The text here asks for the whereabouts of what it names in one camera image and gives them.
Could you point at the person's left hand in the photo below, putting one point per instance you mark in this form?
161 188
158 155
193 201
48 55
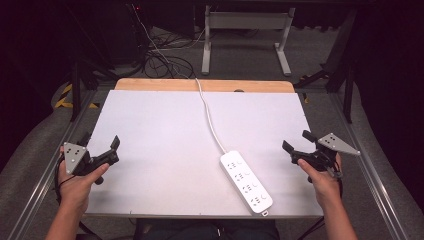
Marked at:
75 190

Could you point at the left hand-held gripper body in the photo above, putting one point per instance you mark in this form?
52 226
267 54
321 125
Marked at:
75 156

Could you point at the black equipment box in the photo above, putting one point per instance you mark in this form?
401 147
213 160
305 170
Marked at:
128 33

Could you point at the aluminium rail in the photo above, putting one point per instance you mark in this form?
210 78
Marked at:
370 173
46 176

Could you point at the yellow black hazard tape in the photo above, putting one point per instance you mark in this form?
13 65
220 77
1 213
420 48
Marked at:
65 100

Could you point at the white power strip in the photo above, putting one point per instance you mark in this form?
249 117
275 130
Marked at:
246 181

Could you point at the grey metal table frame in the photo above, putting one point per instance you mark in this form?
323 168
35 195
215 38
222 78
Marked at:
246 20

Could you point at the black stand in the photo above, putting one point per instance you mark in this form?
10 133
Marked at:
76 90
348 93

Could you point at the white board sheet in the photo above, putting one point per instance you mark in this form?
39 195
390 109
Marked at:
160 150

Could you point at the person's right hand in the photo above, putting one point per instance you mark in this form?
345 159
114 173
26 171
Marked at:
325 188

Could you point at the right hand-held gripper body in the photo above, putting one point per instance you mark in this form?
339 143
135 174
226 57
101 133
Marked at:
336 144

